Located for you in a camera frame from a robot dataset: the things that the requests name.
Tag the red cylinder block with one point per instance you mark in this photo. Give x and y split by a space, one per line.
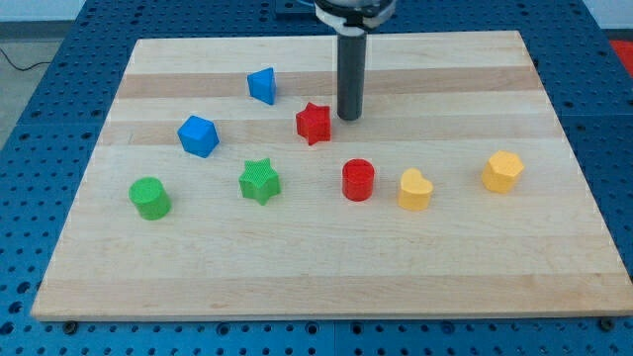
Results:
358 179

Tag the green cylinder block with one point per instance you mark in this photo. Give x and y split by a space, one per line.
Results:
150 198

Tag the green star block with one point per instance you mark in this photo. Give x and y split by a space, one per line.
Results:
259 181

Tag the wooden board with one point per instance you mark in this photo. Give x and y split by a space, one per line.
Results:
442 103

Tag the blue triangle block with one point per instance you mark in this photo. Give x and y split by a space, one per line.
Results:
262 85

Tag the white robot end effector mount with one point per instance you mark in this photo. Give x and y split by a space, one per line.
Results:
354 17

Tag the red object at edge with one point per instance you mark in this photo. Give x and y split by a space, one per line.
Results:
624 51

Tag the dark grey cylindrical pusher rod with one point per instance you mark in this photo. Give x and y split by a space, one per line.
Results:
351 54

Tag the blue cube block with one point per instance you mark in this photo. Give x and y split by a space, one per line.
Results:
198 136

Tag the red star block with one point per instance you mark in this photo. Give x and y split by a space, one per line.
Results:
314 124

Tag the yellow hexagon block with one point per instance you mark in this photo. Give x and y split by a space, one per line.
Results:
502 171

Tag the yellow heart block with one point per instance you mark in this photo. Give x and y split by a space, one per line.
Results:
415 191

